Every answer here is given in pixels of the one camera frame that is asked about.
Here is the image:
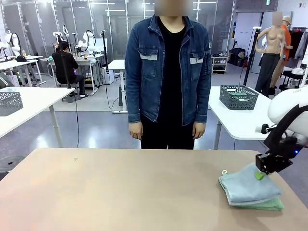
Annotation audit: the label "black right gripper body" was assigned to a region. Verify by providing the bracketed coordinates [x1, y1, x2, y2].
[269, 136, 305, 160]

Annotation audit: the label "light blue terry towel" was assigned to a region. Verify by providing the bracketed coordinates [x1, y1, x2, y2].
[218, 162, 283, 206]

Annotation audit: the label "green terry towel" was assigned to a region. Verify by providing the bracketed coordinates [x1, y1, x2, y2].
[230, 195, 285, 212]

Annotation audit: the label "teal towel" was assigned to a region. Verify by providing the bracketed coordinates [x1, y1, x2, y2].
[236, 92, 254, 102]

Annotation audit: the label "right forearm denim sleeve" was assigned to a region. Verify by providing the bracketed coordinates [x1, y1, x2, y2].
[124, 79, 145, 124]

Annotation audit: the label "left forearm denim sleeve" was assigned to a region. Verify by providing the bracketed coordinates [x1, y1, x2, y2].
[192, 79, 213, 124]

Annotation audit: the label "grey plastic basket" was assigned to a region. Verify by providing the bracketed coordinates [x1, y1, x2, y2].
[0, 91, 24, 117]
[219, 84, 260, 111]

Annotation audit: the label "person's left hand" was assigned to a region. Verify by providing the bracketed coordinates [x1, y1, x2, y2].
[192, 122, 206, 140]

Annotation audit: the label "person's right hand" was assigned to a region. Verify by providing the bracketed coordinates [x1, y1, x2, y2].
[128, 121, 143, 141]

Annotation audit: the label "white side table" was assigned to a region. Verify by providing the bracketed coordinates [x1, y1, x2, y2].
[0, 86, 76, 148]
[207, 85, 276, 150]

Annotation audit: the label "black tall light stand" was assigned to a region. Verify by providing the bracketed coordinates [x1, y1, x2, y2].
[242, 26, 262, 87]

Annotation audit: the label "bare mannequin black trousers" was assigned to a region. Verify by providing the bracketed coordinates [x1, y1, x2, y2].
[254, 12, 287, 97]

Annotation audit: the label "black bags pile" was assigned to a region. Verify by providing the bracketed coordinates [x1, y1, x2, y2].
[229, 47, 249, 68]

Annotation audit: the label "white shoe shelf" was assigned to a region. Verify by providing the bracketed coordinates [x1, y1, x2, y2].
[211, 55, 229, 75]

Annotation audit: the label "mannequin orange shirt hat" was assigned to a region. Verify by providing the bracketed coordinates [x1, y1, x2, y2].
[270, 15, 293, 89]

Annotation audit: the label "clothes rack dark garments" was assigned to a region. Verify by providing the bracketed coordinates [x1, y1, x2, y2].
[287, 26, 308, 61]

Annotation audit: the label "person in denim jacket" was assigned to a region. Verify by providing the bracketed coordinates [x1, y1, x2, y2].
[124, 0, 213, 150]

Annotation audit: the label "grey step stool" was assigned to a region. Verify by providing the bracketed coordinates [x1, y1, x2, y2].
[118, 83, 128, 107]

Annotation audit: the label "white standing desk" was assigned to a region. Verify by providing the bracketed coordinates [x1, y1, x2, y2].
[107, 59, 128, 114]

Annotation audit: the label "white cabinet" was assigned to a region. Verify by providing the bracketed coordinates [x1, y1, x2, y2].
[101, 66, 115, 85]

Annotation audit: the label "grey work desk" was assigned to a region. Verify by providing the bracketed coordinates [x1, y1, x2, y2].
[39, 56, 102, 93]

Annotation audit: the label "seated person in black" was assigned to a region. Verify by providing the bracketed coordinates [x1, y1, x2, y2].
[51, 40, 89, 98]

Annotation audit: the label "black round floor plate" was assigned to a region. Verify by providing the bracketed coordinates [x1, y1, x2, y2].
[0, 154, 26, 173]

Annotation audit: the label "white workbench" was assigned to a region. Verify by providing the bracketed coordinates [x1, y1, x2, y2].
[0, 55, 47, 87]

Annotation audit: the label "dark chair back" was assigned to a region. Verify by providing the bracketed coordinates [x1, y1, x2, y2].
[0, 73, 15, 90]

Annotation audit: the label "right arm black hose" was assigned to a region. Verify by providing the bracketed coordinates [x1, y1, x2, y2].
[265, 103, 308, 155]

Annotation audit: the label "black wire shelf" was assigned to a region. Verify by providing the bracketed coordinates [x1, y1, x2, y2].
[278, 69, 308, 97]

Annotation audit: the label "black camera stand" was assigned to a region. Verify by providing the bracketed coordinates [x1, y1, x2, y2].
[100, 30, 111, 73]

